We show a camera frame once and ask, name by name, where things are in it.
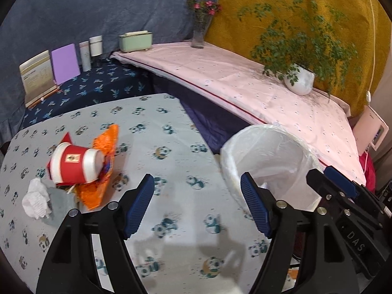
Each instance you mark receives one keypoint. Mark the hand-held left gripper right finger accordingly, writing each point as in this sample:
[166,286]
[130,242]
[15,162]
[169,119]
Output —
[255,206]

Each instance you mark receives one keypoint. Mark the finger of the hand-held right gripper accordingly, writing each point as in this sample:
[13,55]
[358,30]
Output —
[323,185]
[341,181]

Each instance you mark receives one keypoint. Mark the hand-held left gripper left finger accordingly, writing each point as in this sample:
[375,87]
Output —
[139,208]

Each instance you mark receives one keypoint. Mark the bin with white bag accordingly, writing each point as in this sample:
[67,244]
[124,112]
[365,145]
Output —
[275,156]

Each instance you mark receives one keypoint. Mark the orange foil snack wrapper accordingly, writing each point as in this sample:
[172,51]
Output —
[104,141]

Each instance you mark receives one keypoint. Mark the grey face mask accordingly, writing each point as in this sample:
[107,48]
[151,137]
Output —
[61,200]

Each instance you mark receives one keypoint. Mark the red and white paper cup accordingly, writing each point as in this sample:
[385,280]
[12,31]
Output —
[72,164]

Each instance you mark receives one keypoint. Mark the red paper packet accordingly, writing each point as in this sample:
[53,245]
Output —
[66,137]

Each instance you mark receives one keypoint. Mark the white tissue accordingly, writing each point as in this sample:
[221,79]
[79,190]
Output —
[35,200]

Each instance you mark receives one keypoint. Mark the bright red cloth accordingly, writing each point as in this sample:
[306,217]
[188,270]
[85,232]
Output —
[369,171]

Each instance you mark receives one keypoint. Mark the pink and white device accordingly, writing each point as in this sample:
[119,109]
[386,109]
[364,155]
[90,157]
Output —
[369,125]

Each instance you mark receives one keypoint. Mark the grey panda print tablecloth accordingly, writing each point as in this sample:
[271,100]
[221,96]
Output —
[171,134]

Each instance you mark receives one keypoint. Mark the green plant in white pot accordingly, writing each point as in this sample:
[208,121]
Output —
[301,81]

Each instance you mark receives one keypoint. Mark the pink cloth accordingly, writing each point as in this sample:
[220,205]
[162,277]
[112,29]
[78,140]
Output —
[229,79]

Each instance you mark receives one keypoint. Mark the dark blue patterned cloth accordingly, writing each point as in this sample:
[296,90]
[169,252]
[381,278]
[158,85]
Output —
[101,82]

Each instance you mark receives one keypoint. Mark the wooden pencil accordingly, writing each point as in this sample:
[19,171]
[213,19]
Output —
[46,97]

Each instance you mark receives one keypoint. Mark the tall white bottle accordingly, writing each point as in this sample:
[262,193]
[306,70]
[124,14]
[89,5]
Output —
[85,58]

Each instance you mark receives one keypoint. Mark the purple card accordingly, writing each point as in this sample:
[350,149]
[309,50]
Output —
[65,64]

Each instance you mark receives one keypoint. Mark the pale green tissue box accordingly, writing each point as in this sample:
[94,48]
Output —
[135,43]

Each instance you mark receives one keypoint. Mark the short white jar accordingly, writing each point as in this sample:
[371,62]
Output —
[96,47]

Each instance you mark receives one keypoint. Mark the beige desk calendar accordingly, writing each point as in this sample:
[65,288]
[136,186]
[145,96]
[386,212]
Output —
[35,73]

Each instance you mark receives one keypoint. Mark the glass vase with red flowers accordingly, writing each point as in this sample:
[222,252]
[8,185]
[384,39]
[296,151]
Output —
[198,35]

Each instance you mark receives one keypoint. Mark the grey-blue blanket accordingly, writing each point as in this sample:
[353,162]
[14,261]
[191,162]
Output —
[107,3]

